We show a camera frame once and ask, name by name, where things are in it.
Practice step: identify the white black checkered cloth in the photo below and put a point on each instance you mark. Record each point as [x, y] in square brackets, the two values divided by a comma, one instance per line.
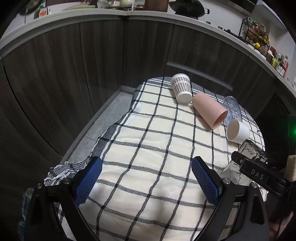
[146, 190]

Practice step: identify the clear glass cup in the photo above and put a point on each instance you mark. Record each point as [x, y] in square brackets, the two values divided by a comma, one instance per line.
[247, 151]

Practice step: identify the patterned paper cup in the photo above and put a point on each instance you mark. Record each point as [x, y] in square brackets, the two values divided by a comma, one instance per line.
[181, 85]

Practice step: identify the black spice rack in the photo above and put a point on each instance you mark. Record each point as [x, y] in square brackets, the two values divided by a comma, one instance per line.
[251, 34]

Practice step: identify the pink plastic cup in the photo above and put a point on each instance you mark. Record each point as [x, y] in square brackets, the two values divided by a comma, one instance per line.
[212, 112]

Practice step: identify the green dish soap bottle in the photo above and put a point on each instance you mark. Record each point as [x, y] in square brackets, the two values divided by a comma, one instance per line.
[41, 11]

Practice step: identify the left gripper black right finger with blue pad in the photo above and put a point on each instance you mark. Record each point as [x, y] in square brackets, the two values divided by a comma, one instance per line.
[250, 222]

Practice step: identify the clear plastic cup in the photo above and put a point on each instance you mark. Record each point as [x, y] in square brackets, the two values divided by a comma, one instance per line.
[233, 108]

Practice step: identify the wooden cutting board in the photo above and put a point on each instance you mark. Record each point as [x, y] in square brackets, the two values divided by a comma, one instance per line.
[156, 5]

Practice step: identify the white plastic cup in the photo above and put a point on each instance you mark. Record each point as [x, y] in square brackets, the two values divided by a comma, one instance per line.
[237, 131]

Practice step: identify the black wok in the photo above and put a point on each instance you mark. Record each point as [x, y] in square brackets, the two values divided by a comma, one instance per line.
[189, 8]

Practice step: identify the green tray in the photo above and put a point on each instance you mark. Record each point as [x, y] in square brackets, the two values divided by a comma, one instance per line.
[80, 7]

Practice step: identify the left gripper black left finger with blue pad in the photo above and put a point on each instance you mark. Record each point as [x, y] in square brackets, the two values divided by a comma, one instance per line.
[42, 222]

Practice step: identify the grey cabinet handle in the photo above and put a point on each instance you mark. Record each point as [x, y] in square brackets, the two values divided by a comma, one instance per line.
[200, 74]

